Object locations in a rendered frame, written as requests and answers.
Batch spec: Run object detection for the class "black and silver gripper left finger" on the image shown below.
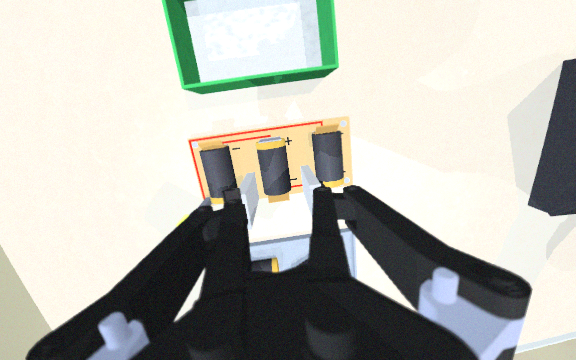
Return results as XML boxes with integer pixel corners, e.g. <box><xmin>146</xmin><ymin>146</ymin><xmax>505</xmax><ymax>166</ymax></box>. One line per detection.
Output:
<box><xmin>25</xmin><ymin>172</ymin><xmax>259</xmax><ymax>360</ymax></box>

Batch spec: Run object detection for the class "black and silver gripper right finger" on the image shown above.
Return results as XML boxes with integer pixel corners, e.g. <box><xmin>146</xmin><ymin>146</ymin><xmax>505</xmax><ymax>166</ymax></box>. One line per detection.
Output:
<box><xmin>300</xmin><ymin>165</ymin><xmax>533</xmax><ymax>360</ymax></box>

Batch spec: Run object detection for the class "green open-top box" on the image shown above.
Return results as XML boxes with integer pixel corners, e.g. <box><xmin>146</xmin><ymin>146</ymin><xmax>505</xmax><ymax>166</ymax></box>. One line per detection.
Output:
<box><xmin>162</xmin><ymin>0</ymin><xmax>339</xmax><ymax>95</ymax></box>

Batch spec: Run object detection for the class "light blue tray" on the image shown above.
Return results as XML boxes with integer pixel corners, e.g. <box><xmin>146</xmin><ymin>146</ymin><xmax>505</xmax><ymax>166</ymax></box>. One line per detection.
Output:
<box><xmin>250</xmin><ymin>228</ymin><xmax>357</xmax><ymax>279</ymax></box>

